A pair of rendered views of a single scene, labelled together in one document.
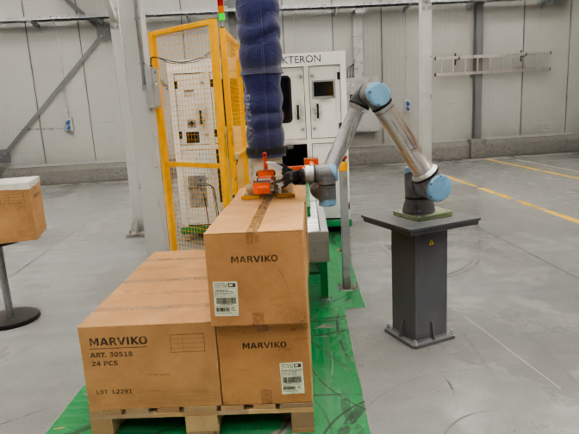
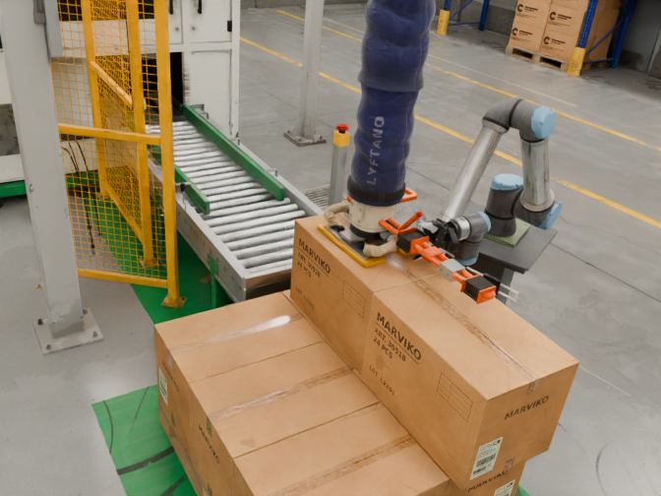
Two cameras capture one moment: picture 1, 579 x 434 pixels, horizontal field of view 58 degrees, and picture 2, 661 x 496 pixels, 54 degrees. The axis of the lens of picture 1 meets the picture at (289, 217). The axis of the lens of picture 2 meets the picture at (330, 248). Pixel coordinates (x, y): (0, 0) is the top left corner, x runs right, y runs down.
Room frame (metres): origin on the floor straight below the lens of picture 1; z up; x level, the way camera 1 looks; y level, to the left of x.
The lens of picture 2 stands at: (1.19, 1.59, 2.21)
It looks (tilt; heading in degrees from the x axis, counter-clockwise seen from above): 30 degrees down; 324
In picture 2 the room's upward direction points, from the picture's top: 6 degrees clockwise
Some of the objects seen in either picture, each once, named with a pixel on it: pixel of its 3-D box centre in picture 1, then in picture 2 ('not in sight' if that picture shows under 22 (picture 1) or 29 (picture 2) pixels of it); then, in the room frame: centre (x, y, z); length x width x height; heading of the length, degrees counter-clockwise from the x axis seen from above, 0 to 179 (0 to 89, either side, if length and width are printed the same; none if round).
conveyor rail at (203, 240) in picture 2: not in sight; (163, 194); (4.56, 0.38, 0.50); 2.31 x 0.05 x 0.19; 178
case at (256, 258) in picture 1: (262, 258); (459, 370); (2.33, 0.13, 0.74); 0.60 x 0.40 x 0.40; 177
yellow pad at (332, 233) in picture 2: (252, 189); (350, 239); (2.95, 0.20, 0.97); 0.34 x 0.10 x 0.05; 0
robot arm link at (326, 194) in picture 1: (326, 194); (465, 247); (2.71, -0.20, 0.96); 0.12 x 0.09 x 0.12; 14
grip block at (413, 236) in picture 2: (265, 176); (412, 240); (2.70, 0.11, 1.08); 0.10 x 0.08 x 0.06; 90
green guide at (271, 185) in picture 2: (311, 194); (231, 145); (4.89, -0.22, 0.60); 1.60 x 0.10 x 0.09; 178
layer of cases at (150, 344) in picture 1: (217, 312); (326, 414); (2.70, 0.42, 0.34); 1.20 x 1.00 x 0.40; 178
